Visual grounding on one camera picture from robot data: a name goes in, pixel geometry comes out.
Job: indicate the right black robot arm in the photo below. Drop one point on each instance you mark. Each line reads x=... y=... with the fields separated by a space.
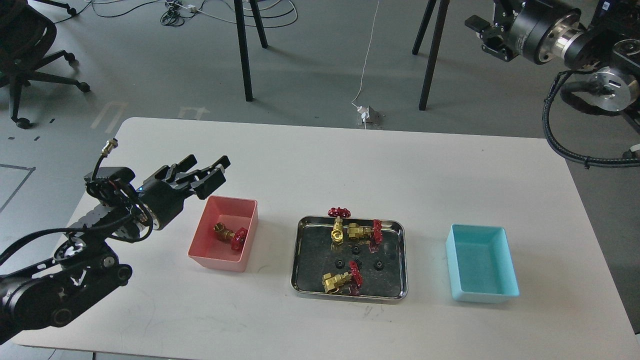
x=601 y=59

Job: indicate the black office chair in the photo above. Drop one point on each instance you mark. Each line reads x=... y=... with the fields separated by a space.
x=25 y=38

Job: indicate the black table leg right rear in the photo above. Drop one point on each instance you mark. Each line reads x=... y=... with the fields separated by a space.
x=424 y=23

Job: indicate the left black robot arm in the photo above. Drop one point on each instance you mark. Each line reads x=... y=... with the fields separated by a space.
x=83 y=270

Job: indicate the brass valve front red handle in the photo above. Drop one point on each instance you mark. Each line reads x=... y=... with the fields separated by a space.
x=333 y=283

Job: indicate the black table leg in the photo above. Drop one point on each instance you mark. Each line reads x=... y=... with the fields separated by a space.
x=424 y=23
x=258 y=23
x=243 y=49
x=433 y=52

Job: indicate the black table leg left rear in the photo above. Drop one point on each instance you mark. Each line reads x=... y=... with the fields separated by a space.
x=258 y=23

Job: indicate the pink plastic box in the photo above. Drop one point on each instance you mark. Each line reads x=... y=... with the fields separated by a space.
x=235 y=213

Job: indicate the brass valve upright red handle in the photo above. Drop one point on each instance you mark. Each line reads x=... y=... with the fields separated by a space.
x=337 y=233

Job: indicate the blue plastic box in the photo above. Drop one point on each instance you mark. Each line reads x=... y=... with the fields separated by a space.
x=480 y=265

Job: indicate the brass valve red handle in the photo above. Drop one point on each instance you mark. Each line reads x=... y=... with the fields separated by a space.
x=337 y=233
x=236 y=239
x=373 y=234
x=333 y=283

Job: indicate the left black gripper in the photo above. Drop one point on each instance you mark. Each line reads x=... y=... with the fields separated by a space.
x=162 y=197

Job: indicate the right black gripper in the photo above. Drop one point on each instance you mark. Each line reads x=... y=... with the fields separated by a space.
x=538 y=30

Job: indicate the steel metal tray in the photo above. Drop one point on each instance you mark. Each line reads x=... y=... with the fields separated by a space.
x=315 y=254

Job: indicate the floor power socket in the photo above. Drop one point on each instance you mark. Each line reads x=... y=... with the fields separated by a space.
x=369 y=118

